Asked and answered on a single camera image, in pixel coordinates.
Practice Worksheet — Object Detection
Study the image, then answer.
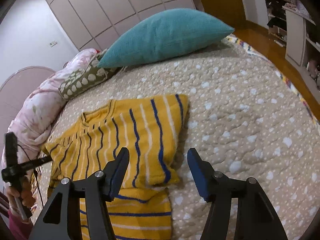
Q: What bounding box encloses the yellow striped knit sweater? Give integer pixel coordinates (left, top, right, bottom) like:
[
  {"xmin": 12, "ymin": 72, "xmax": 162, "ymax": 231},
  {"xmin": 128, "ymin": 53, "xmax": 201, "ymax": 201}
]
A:
[{"xmin": 43, "ymin": 94, "xmax": 188, "ymax": 239}]

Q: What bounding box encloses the pink sleeve forearm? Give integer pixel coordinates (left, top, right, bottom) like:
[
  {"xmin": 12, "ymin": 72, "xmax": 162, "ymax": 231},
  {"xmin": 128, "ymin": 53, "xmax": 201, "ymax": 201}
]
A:
[{"xmin": 8, "ymin": 210, "xmax": 34, "ymax": 240}]

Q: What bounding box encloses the person's left hand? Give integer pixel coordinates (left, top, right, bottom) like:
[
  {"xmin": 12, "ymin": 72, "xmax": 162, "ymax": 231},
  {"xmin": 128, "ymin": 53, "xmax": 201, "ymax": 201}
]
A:
[{"xmin": 5, "ymin": 177, "xmax": 35, "ymax": 217}]

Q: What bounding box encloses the pink floral duvet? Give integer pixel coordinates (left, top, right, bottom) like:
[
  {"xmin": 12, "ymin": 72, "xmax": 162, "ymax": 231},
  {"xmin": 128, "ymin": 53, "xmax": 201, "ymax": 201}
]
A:
[{"xmin": 7, "ymin": 48, "xmax": 98, "ymax": 163}]

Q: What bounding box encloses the pink rounded headboard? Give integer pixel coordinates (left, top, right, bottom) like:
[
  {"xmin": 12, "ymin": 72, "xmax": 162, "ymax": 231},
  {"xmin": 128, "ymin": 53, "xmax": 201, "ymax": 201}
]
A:
[{"xmin": 0, "ymin": 66, "xmax": 55, "ymax": 148}]

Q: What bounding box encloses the beige dotted quilted bedspread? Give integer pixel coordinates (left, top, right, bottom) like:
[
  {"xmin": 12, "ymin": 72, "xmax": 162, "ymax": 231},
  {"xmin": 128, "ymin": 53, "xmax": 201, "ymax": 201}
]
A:
[{"xmin": 40, "ymin": 36, "xmax": 319, "ymax": 239}]

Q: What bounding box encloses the green hedgehog bolster pillow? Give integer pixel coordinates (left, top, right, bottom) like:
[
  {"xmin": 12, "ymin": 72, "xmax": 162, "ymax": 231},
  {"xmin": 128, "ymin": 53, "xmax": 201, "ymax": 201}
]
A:
[{"xmin": 59, "ymin": 49, "xmax": 119, "ymax": 100}]

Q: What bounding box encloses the white panelled wardrobe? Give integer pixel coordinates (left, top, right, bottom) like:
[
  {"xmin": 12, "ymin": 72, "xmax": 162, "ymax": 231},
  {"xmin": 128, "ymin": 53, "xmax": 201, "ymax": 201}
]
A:
[{"xmin": 46, "ymin": 0, "xmax": 196, "ymax": 50}]

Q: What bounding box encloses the white cluttered shelf unit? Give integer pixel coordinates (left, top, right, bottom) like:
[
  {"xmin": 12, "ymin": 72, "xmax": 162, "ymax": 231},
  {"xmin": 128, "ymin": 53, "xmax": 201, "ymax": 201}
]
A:
[{"xmin": 265, "ymin": 0, "xmax": 319, "ymax": 90}]

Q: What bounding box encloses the brown wooden door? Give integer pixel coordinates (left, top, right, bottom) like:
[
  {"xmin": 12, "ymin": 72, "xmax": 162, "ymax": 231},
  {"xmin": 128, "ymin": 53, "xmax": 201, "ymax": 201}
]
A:
[{"xmin": 201, "ymin": 0, "xmax": 246, "ymax": 29}]

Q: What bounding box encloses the black cable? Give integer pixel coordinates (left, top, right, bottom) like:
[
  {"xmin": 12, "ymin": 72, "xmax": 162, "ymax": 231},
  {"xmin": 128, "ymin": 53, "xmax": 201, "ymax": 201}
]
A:
[{"xmin": 17, "ymin": 143, "xmax": 45, "ymax": 208}]

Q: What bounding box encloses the white wall switch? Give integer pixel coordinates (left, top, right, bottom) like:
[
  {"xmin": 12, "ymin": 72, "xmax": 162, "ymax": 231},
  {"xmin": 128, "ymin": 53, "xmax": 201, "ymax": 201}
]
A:
[{"xmin": 49, "ymin": 41, "xmax": 57, "ymax": 47}]

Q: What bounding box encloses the teal corduroy cushion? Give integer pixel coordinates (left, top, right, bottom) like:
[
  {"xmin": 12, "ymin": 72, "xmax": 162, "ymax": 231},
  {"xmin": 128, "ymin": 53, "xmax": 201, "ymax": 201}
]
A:
[{"xmin": 98, "ymin": 8, "xmax": 234, "ymax": 69}]

